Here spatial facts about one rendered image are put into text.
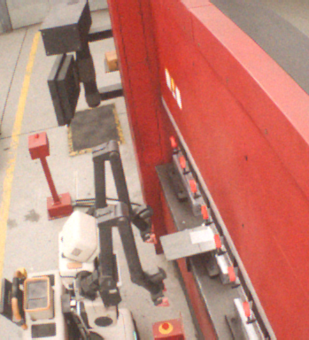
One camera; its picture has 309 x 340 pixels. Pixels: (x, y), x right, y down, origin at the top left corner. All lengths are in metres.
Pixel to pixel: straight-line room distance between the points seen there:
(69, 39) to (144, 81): 0.53
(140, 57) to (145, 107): 0.35
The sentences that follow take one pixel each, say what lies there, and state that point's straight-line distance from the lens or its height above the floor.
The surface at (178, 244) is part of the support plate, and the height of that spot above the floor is 1.00.
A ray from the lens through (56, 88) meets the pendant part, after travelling 3.05.
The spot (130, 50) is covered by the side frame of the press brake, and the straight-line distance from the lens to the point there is 2.81.
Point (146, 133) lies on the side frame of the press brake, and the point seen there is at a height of 1.15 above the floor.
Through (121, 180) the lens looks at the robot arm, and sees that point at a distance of 2.31.
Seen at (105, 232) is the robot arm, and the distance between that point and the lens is 1.92.
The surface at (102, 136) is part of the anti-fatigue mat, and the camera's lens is 5.21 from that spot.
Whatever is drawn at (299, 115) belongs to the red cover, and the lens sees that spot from 1.09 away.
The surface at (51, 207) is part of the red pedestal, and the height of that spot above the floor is 0.12.
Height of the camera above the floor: 2.89
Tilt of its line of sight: 38 degrees down
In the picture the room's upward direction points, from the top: 9 degrees counter-clockwise
